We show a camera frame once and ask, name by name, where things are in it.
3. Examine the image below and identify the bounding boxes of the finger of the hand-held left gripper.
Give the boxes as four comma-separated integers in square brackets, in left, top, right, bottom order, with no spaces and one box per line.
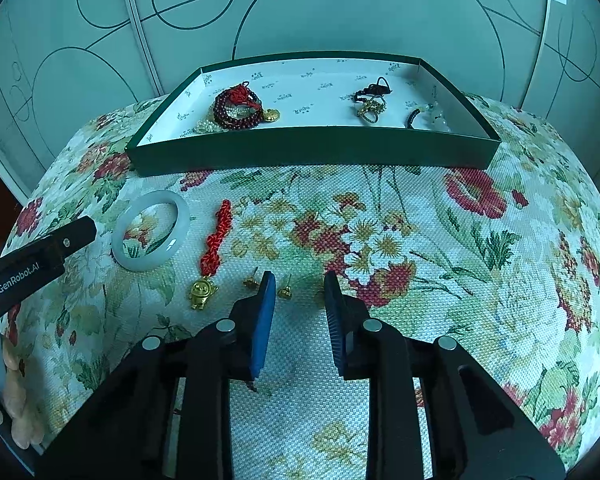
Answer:
[0,216,98,271]

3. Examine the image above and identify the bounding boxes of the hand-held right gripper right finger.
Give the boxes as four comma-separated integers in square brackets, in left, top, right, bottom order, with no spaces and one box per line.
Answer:
[323,270,567,480]

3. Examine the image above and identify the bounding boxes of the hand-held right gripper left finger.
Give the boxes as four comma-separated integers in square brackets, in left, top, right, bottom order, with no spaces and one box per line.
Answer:
[35,270,277,480]

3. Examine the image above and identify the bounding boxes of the red knot gold figure charm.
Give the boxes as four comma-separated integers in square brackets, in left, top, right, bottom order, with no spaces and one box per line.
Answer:
[187,199,233,311]

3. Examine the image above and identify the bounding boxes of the pale jade bangle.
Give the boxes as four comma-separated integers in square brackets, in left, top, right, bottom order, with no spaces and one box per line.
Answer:
[111,190,191,272]

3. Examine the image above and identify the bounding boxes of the green shallow box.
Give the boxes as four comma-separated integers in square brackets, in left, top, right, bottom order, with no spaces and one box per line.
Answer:
[126,51,502,177]

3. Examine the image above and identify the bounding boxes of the dark red bead bracelet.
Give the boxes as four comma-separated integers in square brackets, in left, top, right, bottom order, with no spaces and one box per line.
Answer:
[211,87,263,130]
[220,81,282,123]

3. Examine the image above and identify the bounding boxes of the jade and black bead necklace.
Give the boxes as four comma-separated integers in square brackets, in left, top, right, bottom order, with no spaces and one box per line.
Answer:
[405,101,453,133]

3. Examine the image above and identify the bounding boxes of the black cord white pendant necklace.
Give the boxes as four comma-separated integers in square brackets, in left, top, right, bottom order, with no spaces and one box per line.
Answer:
[352,76,393,103]

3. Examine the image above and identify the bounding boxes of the person's left hand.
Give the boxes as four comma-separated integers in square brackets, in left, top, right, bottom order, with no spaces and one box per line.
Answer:
[0,334,45,450]

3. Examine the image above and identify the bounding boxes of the floral cloth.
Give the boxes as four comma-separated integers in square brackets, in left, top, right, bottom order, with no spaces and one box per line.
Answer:
[0,92,600,480]

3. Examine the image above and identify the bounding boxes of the frosted glass wardrobe doors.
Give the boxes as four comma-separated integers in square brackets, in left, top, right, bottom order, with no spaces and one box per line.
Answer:
[0,0,600,201]

